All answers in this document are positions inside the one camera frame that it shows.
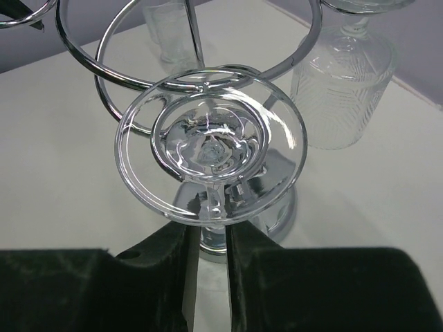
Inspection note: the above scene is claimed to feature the clear wine glass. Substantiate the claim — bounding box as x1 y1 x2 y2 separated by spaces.
114 67 308 255
141 1 197 71
290 1 410 150

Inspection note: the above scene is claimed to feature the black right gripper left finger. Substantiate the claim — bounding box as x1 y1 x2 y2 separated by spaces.
1 222 189 331

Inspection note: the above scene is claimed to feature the chrome wine glass rack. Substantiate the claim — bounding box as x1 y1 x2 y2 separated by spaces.
0 0 325 245

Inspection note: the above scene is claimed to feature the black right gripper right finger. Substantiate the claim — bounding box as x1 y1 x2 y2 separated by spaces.
226 221 442 331

